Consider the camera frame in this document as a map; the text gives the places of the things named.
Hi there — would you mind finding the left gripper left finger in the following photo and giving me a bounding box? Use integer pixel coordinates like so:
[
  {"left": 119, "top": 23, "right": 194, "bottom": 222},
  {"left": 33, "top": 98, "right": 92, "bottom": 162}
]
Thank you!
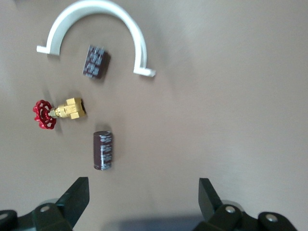
[{"left": 0, "top": 177, "right": 90, "bottom": 231}]

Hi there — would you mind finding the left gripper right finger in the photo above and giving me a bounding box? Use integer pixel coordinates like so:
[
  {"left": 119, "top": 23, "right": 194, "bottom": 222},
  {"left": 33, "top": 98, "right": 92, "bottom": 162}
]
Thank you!
[{"left": 192, "top": 177, "right": 300, "bottom": 231}]

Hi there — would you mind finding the long black terminal block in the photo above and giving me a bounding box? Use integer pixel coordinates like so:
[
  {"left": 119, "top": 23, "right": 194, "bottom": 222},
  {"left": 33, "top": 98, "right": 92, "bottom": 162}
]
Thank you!
[{"left": 92, "top": 129, "right": 114, "bottom": 171}]

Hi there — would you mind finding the small black terminal block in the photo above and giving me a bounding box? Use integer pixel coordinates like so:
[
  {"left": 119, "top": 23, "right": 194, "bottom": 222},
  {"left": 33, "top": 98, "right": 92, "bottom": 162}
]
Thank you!
[{"left": 82, "top": 44, "right": 111, "bottom": 79}]

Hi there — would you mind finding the brass valve red handwheel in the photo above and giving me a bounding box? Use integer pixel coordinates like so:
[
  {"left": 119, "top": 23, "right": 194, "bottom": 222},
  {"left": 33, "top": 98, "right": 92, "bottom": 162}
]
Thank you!
[{"left": 32, "top": 97, "right": 87, "bottom": 130}]

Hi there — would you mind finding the brown table mat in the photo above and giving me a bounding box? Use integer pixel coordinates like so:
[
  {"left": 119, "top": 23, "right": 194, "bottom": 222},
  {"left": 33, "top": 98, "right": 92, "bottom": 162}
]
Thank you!
[{"left": 0, "top": 0, "right": 308, "bottom": 231}]

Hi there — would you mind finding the white curved plastic clip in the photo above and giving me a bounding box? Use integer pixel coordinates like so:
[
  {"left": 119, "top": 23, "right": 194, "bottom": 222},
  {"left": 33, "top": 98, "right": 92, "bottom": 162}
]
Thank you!
[{"left": 36, "top": 0, "right": 156, "bottom": 78}]

